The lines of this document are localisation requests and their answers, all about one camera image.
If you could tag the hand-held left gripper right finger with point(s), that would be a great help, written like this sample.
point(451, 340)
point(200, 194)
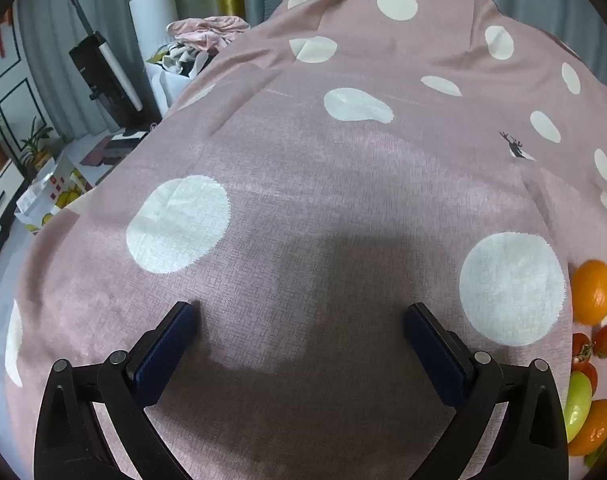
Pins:
point(433, 355)

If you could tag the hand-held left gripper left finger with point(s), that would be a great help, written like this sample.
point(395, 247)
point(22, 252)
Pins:
point(166, 355)

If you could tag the long green tomato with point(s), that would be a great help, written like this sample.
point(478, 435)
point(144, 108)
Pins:
point(577, 405)

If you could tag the orange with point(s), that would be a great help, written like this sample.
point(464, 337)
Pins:
point(592, 292)
point(593, 427)

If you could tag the white box with yellow print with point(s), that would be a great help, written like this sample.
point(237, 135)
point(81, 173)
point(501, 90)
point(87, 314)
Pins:
point(58, 190)

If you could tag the pink polka dot blanket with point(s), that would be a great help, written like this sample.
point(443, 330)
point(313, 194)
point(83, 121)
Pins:
point(333, 185)

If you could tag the dark books stack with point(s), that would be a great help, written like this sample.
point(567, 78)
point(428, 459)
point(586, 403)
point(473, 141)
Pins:
point(113, 147)

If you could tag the long-leaf potted plant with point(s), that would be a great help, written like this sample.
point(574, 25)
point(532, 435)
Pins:
point(33, 142)

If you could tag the black upright vacuum cleaner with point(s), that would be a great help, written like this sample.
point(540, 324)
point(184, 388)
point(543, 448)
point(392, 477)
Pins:
point(96, 75)

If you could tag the black and white clothes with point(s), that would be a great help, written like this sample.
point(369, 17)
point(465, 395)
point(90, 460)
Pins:
point(181, 57)

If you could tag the grey curtain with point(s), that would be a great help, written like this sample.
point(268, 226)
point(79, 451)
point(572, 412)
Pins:
point(48, 60)

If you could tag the pink clothes pile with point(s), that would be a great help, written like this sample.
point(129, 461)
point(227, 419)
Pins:
point(208, 30)

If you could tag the white cylinder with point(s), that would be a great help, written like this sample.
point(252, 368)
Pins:
point(151, 15)

